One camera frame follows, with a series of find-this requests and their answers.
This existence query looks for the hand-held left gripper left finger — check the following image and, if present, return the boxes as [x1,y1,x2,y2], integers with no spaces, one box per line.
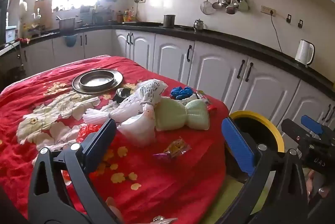
[27,118,123,224]

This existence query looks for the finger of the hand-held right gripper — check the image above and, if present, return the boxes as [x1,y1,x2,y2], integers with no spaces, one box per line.
[281,118,315,148]
[300,115,335,136]

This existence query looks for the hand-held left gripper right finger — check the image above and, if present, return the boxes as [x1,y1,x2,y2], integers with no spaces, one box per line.
[204,117,309,224]

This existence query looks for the yellow trash bin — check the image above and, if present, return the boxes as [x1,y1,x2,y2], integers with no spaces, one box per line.
[225,110,285,183]

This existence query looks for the white foam net sleeve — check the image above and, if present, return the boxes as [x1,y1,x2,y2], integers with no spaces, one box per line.
[83,103,148,126]
[114,84,147,112]

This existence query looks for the white plastic bag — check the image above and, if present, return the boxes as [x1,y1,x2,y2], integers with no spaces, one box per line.
[117,108,158,148]

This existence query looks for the person's right hand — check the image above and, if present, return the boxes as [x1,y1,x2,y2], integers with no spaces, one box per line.
[306,170,330,201]

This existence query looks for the shiny red plastic wrapper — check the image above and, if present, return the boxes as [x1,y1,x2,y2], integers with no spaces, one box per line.
[78,124,101,141]

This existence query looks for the black crumpled foil wrapper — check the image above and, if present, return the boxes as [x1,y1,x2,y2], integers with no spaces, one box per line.
[113,87,134,104]

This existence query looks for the long red snack wrapper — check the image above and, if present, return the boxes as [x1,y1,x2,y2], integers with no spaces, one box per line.
[196,90,212,105]

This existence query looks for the pale green cushion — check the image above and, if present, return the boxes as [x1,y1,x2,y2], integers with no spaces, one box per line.
[203,174,265,224]

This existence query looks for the round metal plate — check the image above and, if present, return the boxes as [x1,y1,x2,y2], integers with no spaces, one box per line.
[72,69,123,94]

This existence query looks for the purple snack wrapper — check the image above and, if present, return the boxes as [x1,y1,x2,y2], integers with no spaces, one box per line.
[152,136,191,160]

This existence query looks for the white electric kettle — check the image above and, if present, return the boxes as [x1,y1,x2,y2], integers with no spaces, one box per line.
[295,39,315,66]

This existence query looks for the red floral blanket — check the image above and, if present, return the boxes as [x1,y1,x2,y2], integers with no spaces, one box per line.
[0,55,229,224]

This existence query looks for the blue plastic bag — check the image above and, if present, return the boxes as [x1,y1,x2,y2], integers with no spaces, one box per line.
[171,86,195,100]

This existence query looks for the white lower kitchen cabinets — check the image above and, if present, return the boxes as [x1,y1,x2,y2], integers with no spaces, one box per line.
[21,29,335,135]

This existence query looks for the black kitchen countertop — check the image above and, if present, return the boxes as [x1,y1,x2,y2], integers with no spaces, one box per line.
[0,22,335,94]

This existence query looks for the blue hanging holder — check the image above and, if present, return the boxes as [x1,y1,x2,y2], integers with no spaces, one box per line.
[64,34,77,47]

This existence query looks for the large metal pot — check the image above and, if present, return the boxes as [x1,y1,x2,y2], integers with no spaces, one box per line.
[56,16,76,32]

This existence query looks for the dish rack with kitchenware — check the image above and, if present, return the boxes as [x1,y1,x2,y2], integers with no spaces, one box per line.
[79,5,116,26]

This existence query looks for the wooden cutting board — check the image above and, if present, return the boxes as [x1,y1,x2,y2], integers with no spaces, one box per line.
[34,0,53,21]

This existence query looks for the black power cord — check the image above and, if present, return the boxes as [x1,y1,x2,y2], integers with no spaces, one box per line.
[270,13,283,54]

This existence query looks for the wall socket strip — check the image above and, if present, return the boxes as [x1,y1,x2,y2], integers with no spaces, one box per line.
[261,5,276,16]

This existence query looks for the wire strainer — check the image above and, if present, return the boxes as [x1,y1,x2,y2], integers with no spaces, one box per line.
[200,0,216,15]

